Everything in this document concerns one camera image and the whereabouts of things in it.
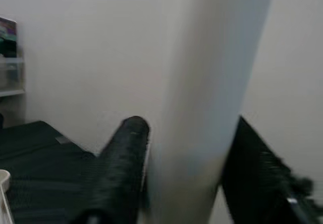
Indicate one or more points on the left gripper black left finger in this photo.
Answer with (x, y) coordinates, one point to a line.
(118, 171)

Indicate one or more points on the white plastic table top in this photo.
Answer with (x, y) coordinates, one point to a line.
(3, 183)

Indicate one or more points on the clear plastic storage box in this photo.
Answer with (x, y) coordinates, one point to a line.
(12, 77)

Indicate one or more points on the green round lid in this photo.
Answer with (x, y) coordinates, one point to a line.
(7, 47)

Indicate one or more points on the black tablecloth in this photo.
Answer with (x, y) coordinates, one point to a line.
(38, 158)

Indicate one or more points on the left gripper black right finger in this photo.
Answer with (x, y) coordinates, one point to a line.
(252, 178)

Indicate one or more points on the white plastic table leg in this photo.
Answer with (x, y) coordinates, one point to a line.
(207, 82)

